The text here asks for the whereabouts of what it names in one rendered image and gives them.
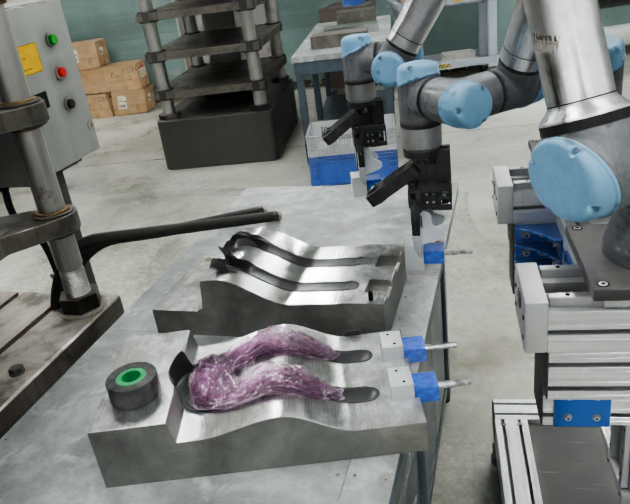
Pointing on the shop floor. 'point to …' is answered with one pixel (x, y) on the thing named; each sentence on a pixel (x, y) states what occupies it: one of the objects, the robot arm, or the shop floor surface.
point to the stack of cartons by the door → (112, 81)
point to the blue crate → (336, 164)
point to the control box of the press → (34, 70)
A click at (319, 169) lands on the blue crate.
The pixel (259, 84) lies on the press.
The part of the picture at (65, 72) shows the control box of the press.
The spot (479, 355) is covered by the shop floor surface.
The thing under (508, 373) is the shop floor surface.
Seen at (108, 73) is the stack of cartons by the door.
